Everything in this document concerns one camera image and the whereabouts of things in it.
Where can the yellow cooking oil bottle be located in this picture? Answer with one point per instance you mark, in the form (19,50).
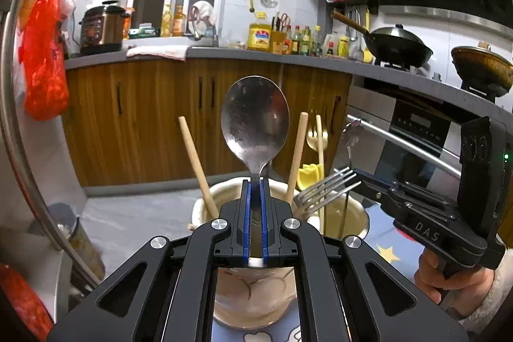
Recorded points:
(165,21)

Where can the white dish towel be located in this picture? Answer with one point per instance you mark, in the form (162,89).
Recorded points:
(158,52)

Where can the stainless steel rack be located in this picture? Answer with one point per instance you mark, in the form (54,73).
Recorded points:
(16,133)

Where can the wooden kitchen cabinet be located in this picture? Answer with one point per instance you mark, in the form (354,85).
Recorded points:
(152,117)

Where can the electric pressure cooker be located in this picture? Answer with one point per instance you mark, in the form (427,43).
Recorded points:
(102,27)

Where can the built-in oven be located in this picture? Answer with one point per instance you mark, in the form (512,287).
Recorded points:
(417,125)

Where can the small orange bottle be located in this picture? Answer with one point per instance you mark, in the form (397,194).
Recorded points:
(129,23)

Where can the wooden knife block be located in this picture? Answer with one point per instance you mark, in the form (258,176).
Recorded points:
(279,39)

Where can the row of sauce bottles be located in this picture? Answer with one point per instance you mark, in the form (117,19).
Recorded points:
(316,43)

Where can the large yellow oil bottle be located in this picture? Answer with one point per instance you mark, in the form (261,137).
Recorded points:
(259,38)

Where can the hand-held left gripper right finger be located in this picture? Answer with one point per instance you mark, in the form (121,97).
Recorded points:
(264,224)

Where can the wooden chopstick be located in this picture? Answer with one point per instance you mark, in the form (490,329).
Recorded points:
(297,153)
(196,165)
(320,149)

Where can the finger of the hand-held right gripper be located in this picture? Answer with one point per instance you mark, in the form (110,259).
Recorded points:
(384,201)
(384,181)

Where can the white rag on faucet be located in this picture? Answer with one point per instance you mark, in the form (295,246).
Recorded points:
(202,15)

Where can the brown wok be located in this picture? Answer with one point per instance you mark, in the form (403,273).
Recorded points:
(481,67)

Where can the beige ceramic utensil cup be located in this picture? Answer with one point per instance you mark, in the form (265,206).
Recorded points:
(256,298)

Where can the yellow plastic spoon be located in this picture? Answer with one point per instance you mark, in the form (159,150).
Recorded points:
(308,175)

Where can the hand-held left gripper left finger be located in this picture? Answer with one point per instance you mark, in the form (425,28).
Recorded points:
(245,224)

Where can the red plastic bag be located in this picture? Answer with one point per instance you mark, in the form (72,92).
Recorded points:
(44,57)

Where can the person's right forearm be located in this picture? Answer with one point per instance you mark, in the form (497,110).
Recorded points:
(487,310)

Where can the stainless steel spoon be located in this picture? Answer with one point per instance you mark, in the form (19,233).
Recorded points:
(254,121)

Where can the gold metal fork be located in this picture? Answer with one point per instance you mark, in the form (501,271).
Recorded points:
(312,139)

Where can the stainless steel fork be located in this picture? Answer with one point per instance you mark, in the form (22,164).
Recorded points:
(320,191)

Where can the bunch of keys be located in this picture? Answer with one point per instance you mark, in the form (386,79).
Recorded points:
(352,137)

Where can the person's right hand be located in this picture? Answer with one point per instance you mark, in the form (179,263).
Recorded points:
(465,284)

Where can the dark green box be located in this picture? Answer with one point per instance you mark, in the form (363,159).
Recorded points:
(142,31)

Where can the orange cooking oil bottle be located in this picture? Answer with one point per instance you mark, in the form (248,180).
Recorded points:
(179,21)

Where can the gas stove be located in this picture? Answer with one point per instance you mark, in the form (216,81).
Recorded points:
(404,65)

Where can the hanging metal ladles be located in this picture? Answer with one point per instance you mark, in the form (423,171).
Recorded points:
(356,31)

